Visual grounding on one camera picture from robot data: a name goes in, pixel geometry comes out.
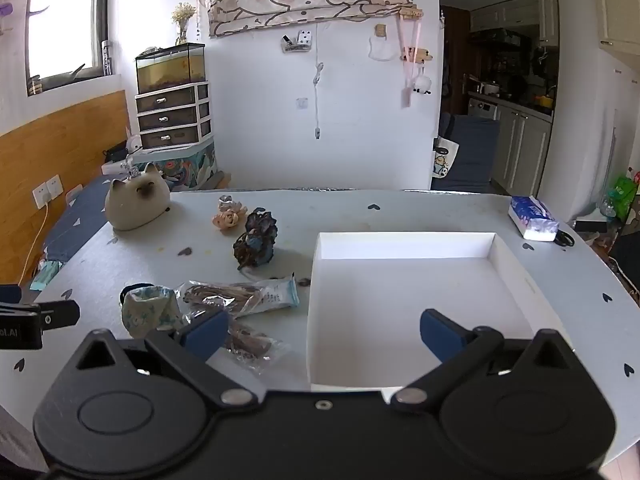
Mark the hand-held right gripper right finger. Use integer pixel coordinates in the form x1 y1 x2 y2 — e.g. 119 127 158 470
390 308 576 411

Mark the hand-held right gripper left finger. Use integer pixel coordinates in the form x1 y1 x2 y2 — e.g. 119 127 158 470
75 307 259 408

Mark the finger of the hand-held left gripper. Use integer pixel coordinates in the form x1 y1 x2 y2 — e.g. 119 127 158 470
39 300 81 332

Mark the clear plastic snack packet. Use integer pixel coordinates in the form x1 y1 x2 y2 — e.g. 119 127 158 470
182 310 292 377

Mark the white shallow box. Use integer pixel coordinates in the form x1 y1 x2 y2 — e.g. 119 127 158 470
305 231 574 394

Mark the snack packet with blue end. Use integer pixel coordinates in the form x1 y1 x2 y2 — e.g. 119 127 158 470
182 275 301 319

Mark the floral fabric pouch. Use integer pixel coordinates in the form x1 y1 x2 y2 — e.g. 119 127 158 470
120 284 189 339

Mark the dark blue ruffled fabric ornament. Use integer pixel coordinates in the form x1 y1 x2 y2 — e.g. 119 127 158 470
232 207 279 271

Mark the teal patterned cloth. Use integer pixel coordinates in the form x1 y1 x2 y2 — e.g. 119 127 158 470
29 260 64 292

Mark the pink fabric flower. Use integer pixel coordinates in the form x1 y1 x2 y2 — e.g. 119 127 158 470
212 195 250 231

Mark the white cat plush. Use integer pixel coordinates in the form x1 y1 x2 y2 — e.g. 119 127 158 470
104 162 172 232

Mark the blue tissue pack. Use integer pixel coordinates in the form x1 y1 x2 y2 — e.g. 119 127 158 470
508 195 560 242

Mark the patterned cloth covered cabinet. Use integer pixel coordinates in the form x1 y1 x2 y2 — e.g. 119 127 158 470
132 141 226 192

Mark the white printed tote bag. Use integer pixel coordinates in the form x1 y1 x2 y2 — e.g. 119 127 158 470
432 136 461 181

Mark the blue covered chair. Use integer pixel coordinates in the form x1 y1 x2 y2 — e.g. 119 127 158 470
432 112 502 193

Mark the grey kitchen base cabinet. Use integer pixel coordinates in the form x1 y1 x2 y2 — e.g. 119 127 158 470
492 100 555 200

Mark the white plastic drawer unit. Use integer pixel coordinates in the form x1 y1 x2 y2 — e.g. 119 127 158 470
135 81 213 151

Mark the white dishwasher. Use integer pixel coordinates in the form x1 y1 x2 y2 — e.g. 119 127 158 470
468 98 501 121

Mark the green plastic bag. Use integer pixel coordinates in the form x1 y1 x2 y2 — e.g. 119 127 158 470
611 175 640 221

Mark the glass fish tank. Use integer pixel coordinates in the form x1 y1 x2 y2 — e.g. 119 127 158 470
135 42 207 95

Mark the window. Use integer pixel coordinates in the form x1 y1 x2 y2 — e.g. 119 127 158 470
25 0 111 93

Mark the black range hood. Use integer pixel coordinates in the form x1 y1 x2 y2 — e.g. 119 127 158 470
470 29 532 51

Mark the vase with dried flowers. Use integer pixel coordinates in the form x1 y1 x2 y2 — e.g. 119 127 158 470
172 2 197 45

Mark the white upper cabinet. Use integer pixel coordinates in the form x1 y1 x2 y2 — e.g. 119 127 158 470
593 0 640 56

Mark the white power cable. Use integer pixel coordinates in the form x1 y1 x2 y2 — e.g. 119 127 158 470
19 202 51 287

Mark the white wall socket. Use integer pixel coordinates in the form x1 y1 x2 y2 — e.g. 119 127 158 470
32 174 64 209

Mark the white hanging charger cable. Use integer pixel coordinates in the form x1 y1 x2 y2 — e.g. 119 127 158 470
312 61 325 140

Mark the white paper wall decoration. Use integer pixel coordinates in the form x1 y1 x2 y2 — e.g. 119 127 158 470
369 35 396 62

